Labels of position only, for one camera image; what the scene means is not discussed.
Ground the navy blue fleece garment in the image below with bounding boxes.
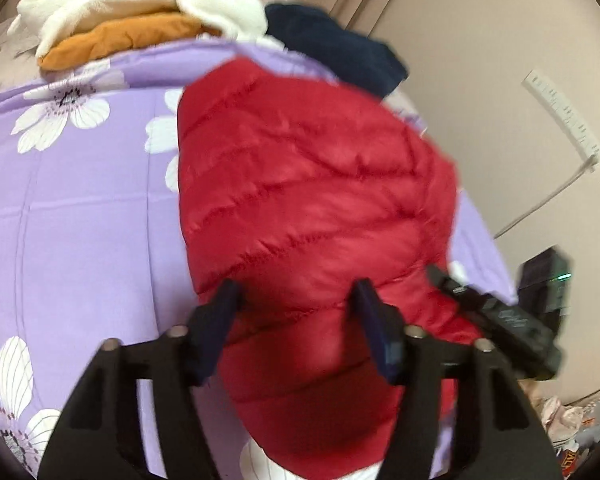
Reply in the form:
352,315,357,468
265,2,408,99

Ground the white power cable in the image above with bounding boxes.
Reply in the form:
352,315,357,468
493,156,598,240

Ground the white power strip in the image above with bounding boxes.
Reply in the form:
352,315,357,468
522,70,600,171

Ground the red quilted down jacket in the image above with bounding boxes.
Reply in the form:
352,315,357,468
178,58,478,479

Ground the orange folded garment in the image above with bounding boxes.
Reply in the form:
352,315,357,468
38,12,222,72

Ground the purple floral bed sheet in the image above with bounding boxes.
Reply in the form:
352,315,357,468
0,39,519,480

